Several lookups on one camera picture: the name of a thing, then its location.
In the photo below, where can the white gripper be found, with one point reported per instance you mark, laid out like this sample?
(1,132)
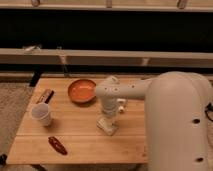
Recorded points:
(109,110)

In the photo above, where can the white sponge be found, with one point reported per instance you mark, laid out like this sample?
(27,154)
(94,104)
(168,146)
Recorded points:
(107,126)

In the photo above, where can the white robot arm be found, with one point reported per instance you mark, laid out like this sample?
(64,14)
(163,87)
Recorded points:
(175,104)

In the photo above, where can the orange bowl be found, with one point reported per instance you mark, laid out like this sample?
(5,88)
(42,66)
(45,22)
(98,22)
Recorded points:
(81,91)

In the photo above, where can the wooden table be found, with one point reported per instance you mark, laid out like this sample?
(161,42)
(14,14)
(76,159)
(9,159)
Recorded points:
(75,127)

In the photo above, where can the brown snack bar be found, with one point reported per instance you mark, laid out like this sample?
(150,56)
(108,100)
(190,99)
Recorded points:
(45,96)

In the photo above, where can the red chili pepper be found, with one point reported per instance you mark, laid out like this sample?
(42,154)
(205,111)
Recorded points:
(57,145)

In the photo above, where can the white paper cup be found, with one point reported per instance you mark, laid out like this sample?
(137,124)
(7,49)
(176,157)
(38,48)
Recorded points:
(42,113)

